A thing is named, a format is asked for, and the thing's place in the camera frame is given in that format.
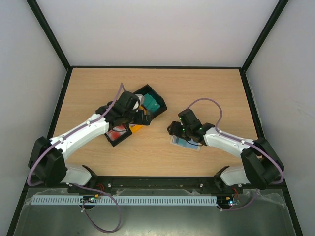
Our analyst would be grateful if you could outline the beige card holder wallet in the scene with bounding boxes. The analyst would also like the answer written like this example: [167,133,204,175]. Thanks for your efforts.
[170,135,201,151]

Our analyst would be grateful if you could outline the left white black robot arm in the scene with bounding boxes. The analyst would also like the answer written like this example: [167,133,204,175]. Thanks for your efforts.
[27,91,152,187]

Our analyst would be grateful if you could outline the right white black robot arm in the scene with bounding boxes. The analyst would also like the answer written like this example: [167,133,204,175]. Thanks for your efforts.
[167,109,284,193]

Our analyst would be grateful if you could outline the green card stack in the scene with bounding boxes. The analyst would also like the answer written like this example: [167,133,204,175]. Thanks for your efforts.
[143,93,160,113]

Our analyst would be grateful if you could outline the black bin with green cards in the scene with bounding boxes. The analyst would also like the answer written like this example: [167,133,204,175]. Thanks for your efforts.
[134,84,167,118]

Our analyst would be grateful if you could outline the black bin with red cards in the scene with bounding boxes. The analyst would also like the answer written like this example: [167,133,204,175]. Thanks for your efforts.
[104,124,133,148]

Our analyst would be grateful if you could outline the red patterned card stack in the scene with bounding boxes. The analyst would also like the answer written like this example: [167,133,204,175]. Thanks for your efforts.
[107,124,131,145]

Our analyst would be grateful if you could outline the yellow bin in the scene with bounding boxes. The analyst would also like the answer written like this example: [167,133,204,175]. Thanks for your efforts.
[129,105,147,134]

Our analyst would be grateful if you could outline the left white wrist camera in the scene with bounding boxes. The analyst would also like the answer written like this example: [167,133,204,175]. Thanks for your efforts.
[133,94,145,110]

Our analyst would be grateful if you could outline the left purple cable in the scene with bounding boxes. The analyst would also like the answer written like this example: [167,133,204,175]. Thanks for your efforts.
[27,83,126,233]

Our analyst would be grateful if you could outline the purple cable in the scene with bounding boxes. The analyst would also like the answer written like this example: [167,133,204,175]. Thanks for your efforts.
[187,98,285,212]
[27,83,126,233]

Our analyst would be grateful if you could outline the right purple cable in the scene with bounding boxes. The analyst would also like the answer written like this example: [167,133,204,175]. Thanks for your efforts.
[187,98,285,212]

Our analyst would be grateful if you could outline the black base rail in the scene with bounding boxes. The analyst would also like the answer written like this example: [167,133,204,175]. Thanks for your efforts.
[26,175,286,195]

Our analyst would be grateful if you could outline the black aluminium frame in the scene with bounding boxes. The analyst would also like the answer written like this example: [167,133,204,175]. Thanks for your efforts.
[7,0,303,236]

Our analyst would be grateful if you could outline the light blue slotted cable duct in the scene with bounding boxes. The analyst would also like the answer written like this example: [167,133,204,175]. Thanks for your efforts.
[31,195,217,206]

